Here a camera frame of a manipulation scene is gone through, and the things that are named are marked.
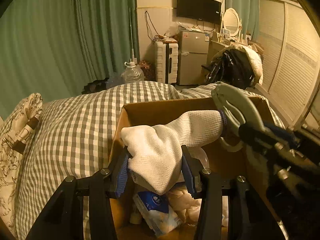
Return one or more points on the clear water jug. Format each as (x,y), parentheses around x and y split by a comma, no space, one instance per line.
(132,73)

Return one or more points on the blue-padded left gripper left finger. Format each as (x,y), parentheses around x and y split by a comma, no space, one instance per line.
(62,216)

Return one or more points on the white suitcase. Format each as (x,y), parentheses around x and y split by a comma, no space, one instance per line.
(166,62)

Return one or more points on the black wall television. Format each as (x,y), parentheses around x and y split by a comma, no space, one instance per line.
(201,10)

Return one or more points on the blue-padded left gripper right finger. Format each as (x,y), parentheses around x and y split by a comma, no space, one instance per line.
(204,184)

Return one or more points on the white ointment tube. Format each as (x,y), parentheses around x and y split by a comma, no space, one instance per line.
(135,217)

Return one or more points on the blue tissue pack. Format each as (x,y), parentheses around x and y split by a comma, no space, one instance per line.
(157,212)

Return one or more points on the white louvered wardrobe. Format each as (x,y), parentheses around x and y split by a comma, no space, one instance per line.
(291,57)

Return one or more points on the floral white blanket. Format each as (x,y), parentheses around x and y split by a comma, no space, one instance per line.
(16,131)

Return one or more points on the chair with piled jackets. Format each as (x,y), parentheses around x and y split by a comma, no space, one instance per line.
(237,65)

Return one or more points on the green checkered bed quilt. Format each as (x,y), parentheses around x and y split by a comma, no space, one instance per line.
(74,137)

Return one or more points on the clear cotton swab jar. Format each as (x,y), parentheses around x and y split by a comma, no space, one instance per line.
(200,157)

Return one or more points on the white knit glove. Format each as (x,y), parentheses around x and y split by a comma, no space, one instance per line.
(156,151)

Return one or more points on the green curtain left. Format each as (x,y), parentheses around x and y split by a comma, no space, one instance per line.
(56,47)

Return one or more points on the green curtain right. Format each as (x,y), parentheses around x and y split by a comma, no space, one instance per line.
(248,11)

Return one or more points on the oval white vanity mirror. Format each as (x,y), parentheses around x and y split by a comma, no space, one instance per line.
(231,23)

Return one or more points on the green curtain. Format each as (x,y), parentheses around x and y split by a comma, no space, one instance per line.
(248,11)
(56,47)

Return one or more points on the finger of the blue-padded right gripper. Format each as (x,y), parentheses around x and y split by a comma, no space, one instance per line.
(297,139)
(264,142)

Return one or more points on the silver mini fridge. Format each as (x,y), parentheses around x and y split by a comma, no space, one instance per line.
(193,50)

